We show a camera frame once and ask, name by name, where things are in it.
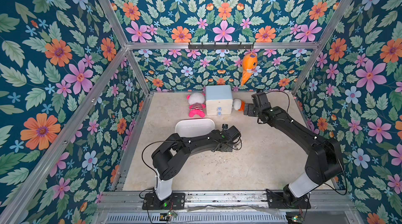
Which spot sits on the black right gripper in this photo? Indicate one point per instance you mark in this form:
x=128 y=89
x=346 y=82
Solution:
x=251 y=110

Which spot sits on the white storage tray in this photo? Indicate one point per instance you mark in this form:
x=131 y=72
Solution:
x=194 y=127

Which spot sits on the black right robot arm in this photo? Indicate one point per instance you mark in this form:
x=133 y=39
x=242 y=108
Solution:
x=323 y=155

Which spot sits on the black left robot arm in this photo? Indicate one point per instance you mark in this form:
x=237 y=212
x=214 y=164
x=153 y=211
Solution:
x=169 y=158

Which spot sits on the pale blue drawer box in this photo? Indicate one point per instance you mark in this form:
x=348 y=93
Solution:
x=218 y=96

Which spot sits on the orange white plush ball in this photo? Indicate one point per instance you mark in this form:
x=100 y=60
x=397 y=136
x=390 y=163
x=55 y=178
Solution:
x=238 y=104

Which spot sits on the orange hanging fish plush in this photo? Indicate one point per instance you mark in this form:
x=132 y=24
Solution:
x=249 y=64

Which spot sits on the pink white plush toy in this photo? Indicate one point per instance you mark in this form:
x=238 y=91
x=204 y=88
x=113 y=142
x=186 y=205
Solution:
x=196 y=105

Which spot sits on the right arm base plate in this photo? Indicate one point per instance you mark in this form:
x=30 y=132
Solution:
x=286 y=200

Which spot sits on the black hook rail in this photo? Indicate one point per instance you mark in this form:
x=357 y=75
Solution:
x=220 y=46

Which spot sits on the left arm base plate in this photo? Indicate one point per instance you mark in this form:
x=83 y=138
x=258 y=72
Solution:
x=174 y=202

